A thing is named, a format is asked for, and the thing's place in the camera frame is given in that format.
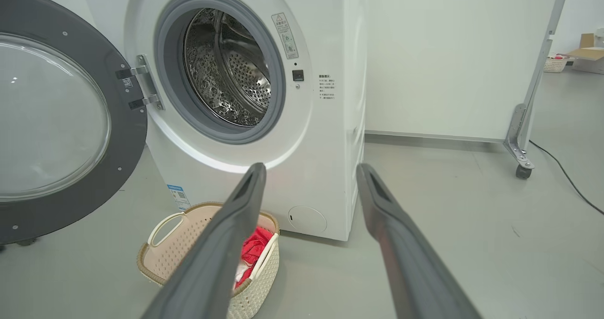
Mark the metal washer door hinge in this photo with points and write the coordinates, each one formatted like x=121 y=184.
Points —
x=148 y=85

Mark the red white-trimmed garment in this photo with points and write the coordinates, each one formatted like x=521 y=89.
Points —
x=255 y=250

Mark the open cardboard box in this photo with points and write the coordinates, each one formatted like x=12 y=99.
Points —
x=590 y=54

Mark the small white woven basket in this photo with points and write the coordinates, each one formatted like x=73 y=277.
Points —
x=555 y=65

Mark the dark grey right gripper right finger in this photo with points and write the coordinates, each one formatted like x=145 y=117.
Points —
x=410 y=272

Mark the metal partition leg with caster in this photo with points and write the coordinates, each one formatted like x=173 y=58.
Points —
x=521 y=125

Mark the grey warning sticker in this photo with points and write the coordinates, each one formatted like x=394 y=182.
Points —
x=285 y=36

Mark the round white filter cover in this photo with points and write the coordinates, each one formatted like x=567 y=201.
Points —
x=306 y=219

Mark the grey rubber door gasket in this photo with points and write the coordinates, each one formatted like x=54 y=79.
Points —
x=167 y=64

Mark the steel perforated washer drum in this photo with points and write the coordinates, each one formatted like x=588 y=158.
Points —
x=226 y=69

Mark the black round glass washer door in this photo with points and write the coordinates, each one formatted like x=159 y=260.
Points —
x=52 y=116

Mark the white front-load washing machine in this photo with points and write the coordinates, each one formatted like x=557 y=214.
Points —
x=325 y=144

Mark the white partition panel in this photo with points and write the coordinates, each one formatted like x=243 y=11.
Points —
x=448 y=59

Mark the beige perforated laundry basket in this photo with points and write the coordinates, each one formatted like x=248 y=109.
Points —
x=174 y=248

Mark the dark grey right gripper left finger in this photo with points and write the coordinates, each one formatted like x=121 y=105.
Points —
x=222 y=267

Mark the blue energy label sticker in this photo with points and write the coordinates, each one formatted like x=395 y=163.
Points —
x=178 y=197

